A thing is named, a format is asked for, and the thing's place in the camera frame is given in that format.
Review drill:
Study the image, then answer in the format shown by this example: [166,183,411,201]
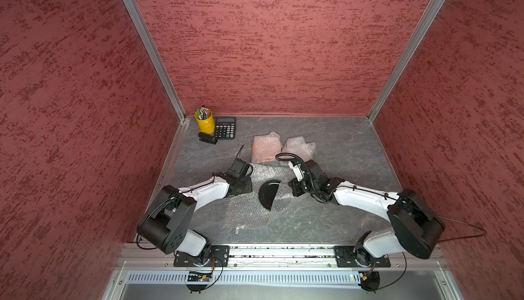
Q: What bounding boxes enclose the black dinner plate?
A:
[258,179,281,211]

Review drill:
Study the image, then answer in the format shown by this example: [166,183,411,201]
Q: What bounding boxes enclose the clear bubble wrap sheet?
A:
[225,164,296,229]

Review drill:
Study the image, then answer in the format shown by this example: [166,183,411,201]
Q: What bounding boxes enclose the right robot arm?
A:
[288,178,445,267]

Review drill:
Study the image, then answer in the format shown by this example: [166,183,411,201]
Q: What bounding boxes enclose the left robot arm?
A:
[136,173,252,267]

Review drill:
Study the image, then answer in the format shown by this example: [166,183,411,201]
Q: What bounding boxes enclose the bubble wrapped pink plate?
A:
[282,136,317,162]

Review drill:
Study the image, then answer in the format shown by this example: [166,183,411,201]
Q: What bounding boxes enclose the bubble wrapped orange plate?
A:
[251,132,282,164]

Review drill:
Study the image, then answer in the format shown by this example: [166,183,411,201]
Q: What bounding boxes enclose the black stapler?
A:
[198,132,218,144]

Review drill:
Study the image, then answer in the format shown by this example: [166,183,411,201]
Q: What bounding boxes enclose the black calculator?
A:
[215,117,236,140]

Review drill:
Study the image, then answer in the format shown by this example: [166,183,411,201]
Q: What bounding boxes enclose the yellow pen cup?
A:
[195,111,216,134]

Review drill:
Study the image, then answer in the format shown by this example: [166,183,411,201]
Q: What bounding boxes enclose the pens in cup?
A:
[196,106,212,121]

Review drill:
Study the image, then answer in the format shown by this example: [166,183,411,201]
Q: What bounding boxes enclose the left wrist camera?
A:
[227,158,253,180]

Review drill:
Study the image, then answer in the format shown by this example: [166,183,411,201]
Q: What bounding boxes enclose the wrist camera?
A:
[288,160,311,182]
[227,158,253,180]

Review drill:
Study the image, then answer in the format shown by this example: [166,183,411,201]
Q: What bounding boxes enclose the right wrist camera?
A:
[288,160,311,182]

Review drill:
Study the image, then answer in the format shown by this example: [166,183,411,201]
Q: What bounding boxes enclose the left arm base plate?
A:
[173,245,231,268]

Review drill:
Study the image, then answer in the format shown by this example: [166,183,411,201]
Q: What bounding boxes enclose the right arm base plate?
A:
[334,245,391,269]

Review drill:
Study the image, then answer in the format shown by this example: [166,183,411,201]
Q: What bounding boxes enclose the perforated cable duct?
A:
[126,271,360,289]

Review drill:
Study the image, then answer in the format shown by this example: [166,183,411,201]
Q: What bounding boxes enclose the aluminium front rail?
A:
[116,243,450,271]

